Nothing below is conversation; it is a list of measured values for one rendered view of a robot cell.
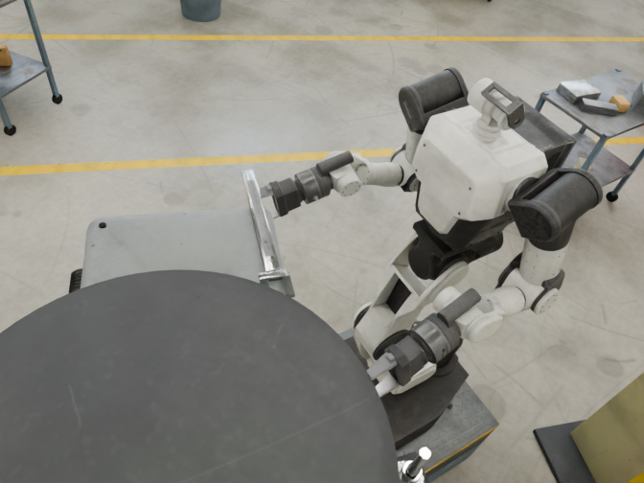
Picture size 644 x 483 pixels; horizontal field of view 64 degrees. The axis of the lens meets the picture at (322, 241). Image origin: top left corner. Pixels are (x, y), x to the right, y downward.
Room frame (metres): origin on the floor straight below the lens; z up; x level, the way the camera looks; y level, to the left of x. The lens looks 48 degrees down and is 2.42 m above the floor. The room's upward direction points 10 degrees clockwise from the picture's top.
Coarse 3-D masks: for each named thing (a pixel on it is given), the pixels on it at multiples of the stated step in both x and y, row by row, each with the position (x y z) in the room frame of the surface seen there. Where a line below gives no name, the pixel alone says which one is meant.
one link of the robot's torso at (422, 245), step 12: (420, 228) 1.00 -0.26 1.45; (420, 240) 0.99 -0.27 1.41; (432, 240) 0.96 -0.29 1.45; (492, 240) 1.03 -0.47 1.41; (408, 252) 1.01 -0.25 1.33; (420, 252) 0.98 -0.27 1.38; (432, 252) 0.95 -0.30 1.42; (444, 252) 0.92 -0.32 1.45; (456, 252) 0.95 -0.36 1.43; (480, 252) 1.02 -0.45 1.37; (492, 252) 1.07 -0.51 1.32; (420, 264) 0.96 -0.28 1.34; (432, 264) 0.94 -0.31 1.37; (420, 276) 0.95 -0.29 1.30
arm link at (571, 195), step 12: (564, 180) 0.87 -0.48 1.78; (576, 180) 0.87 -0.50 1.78; (540, 192) 0.86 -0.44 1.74; (552, 192) 0.84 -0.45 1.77; (564, 192) 0.84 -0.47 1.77; (576, 192) 0.84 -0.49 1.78; (588, 192) 0.85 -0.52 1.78; (552, 204) 0.81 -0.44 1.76; (564, 204) 0.81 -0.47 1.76; (576, 204) 0.82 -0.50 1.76; (588, 204) 0.84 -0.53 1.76; (564, 216) 0.79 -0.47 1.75; (576, 216) 0.81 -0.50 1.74; (564, 228) 0.79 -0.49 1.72; (528, 240) 0.84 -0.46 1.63; (564, 240) 0.81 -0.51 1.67
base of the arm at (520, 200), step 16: (544, 176) 0.92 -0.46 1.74; (560, 176) 0.92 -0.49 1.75; (592, 176) 0.88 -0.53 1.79; (528, 192) 0.87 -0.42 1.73; (512, 208) 0.84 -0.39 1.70; (528, 208) 0.81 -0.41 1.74; (544, 208) 0.80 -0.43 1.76; (592, 208) 0.86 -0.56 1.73; (528, 224) 0.81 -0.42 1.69; (544, 224) 0.78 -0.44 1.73; (560, 224) 0.78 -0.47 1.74; (544, 240) 0.78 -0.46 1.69
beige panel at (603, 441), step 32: (640, 384) 1.16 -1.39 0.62; (608, 416) 1.14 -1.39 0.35; (640, 416) 1.07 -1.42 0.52; (544, 448) 1.08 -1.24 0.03; (576, 448) 1.11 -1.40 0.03; (608, 448) 1.04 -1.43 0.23; (640, 448) 0.98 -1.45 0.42; (576, 480) 0.96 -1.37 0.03; (608, 480) 0.94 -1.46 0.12; (640, 480) 0.88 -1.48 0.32
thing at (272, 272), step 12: (252, 180) 0.58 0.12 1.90; (252, 192) 0.55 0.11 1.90; (252, 204) 0.53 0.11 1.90; (252, 216) 0.51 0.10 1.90; (264, 216) 0.51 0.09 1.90; (264, 228) 0.49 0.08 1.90; (264, 240) 0.46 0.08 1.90; (264, 252) 0.44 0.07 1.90; (264, 264) 0.42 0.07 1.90; (276, 264) 0.43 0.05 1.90; (264, 276) 0.40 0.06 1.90; (276, 276) 0.41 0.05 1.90; (288, 276) 0.41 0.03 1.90; (288, 288) 0.39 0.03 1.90
